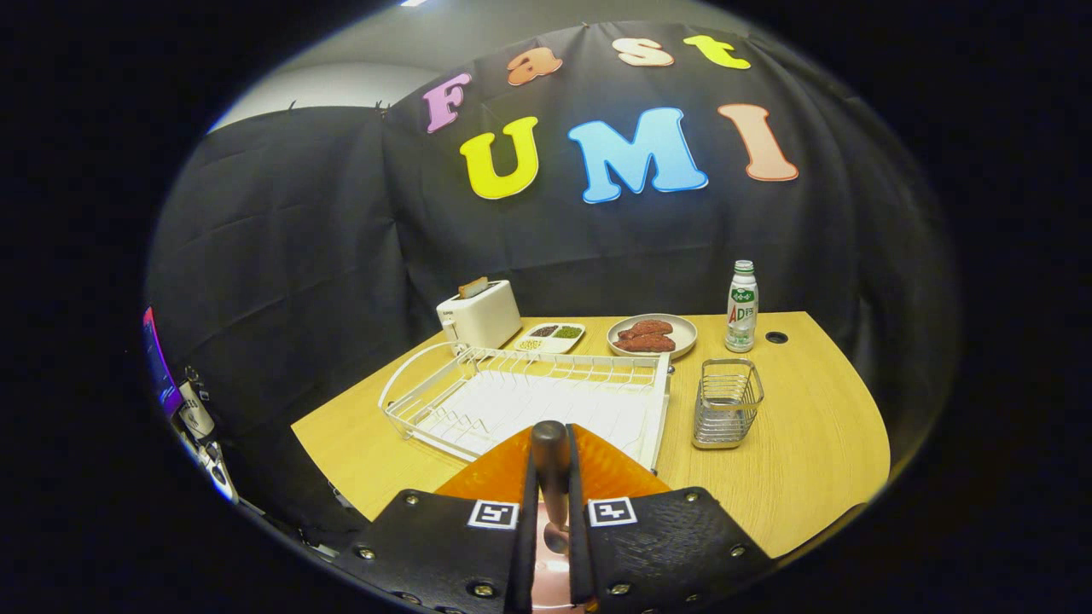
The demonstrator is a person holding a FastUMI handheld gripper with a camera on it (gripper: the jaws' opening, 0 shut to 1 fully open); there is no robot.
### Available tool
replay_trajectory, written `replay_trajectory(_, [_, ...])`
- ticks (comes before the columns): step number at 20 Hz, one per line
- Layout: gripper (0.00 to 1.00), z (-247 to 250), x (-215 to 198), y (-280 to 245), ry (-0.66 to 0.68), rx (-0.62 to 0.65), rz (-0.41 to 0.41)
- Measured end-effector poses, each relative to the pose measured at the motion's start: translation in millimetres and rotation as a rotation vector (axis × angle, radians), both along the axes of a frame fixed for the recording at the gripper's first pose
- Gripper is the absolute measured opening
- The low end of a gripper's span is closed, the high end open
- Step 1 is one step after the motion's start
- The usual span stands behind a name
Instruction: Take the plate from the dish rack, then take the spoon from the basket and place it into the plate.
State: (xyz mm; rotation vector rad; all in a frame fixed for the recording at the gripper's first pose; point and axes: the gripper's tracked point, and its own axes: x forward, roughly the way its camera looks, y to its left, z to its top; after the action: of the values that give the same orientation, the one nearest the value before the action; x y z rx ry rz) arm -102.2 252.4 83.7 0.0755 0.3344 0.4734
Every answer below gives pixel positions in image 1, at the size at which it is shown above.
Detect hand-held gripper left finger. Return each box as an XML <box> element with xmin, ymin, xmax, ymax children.
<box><xmin>333</xmin><ymin>426</ymin><xmax>540</xmax><ymax>613</ymax></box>

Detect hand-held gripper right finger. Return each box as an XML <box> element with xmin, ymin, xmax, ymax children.
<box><xmin>567</xmin><ymin>424</ymin><xmax>777</xmax><ymax>613</ymax></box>

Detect pink plate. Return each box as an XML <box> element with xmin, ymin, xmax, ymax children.
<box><xmin>529</xmin><ymin>546</ymin><xmax>598</xmax><ymax>613</ymax></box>

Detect wooden handle spoon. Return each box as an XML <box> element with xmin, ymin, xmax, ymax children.
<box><xmin>530</xmin><ymin>420</ymin><xmax>572</xmax><ymax>555</ymax></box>

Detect white wire dish rack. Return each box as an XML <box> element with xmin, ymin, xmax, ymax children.
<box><xmin>378</xmin><ymin>341</ymin><xmax>672</xmax><ymax>472</ymax></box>

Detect metal wire basket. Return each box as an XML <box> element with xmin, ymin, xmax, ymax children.
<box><xmin>691</xmin><ymin>357</ymin><xmax>765</xmax><ymax>450</ymax></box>

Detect grey round plate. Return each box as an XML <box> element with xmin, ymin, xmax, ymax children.
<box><xmin>607</xmin><ymin>313</ymin><xmax>698</xmax><ymax>360</ymax></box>

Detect white drip tray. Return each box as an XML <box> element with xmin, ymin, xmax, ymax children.
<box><xmin>427</xmin><ymin>375</ymin><xmax>658</xmax><ymax>466</ymax></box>

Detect white divided bean tray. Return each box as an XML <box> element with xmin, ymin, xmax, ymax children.
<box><xmin>514</xmin><ymin>322</ymin><xmax>587</xmax><ymax>355</ymax></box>

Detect white toaster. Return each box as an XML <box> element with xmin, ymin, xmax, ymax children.
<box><xmin>436</xmin><ymin>280</ymin><xmax>523</xmax><ymax>350</ymax></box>

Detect white drink bottle green label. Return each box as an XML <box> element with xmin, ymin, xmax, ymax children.
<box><xmin>724</xmin><ymin>260</ymin><xmax>759</xmax><ymax>354</ymax></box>

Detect white labelled device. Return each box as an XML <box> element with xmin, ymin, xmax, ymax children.
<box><xmin>175</xmin><ymin>379</ymin><xmax>216</xmax><ymax>440</ymax></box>

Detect black backdrop cloth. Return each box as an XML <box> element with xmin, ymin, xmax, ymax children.
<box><xmin>145</xmin><ymin>19</ymin><xmax>961</xmax><ymax>547</ymax></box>

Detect purple lit screen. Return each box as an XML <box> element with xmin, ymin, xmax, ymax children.
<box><xmin>142</xmin><ymin>307</ymin><xmax>184</xmax><ymax>419</ymax></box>

